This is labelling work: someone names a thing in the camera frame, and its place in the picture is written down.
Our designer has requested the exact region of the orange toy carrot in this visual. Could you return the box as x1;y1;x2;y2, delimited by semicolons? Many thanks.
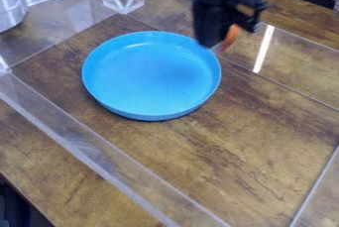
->
217;24;241;53

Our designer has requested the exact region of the blue round tray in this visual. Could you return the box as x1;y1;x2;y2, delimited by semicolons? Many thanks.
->
83;31;223;121

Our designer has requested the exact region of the clear acrylic enclosure panel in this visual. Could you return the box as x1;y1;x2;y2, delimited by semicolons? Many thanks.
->
0;57;231;227

